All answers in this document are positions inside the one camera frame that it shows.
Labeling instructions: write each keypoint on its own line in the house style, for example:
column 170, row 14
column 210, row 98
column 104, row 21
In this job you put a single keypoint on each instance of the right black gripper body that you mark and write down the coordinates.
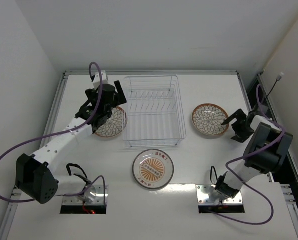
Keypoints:
column 239, row 122

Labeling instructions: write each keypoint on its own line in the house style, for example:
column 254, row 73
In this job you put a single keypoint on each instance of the black cable white plug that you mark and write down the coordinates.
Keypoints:
column 264, row 95

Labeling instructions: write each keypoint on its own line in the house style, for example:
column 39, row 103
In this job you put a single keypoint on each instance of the sunburst pattern plate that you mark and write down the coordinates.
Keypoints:
column 152, row 169

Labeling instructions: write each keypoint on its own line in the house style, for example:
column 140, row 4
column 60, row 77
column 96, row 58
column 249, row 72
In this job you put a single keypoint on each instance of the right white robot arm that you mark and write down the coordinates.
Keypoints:
column 265, row 152

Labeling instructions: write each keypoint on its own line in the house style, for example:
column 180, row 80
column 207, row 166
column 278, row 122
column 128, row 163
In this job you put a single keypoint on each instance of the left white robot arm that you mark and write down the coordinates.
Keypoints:
column 35, row 173

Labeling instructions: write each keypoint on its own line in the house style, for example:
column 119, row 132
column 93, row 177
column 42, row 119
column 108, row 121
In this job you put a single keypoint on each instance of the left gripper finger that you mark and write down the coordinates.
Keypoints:
column 97, row 123
column 120, row 96

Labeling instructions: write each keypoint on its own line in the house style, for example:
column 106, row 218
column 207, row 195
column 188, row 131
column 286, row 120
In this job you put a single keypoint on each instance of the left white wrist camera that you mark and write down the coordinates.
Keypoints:
column 96, row 79

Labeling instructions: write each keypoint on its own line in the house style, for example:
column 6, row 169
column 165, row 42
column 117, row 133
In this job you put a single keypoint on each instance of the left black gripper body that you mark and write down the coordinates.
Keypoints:
column 113, row 97

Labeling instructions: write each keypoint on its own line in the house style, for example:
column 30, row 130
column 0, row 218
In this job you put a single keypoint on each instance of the floral orange-rim plate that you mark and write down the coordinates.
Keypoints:
column 207, row 119
column 114, row 125

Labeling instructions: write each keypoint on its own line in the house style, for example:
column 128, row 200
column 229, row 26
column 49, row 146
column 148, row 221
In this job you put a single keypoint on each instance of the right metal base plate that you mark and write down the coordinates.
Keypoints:
column 207, row 197

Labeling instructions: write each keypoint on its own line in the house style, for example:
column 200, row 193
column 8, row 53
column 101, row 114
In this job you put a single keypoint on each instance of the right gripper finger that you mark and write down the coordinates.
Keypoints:
column 239, row 137
column 238, row 115

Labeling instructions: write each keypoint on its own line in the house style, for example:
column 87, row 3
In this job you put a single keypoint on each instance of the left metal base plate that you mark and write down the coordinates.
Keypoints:
column 96, row 196

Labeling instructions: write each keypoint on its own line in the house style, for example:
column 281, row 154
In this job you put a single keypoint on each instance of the metal base plate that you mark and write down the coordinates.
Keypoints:
column 207, row 197
column 96, row 196

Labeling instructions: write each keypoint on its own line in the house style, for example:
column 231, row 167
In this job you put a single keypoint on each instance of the white wire dish rack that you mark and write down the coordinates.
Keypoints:
column 153, row 114

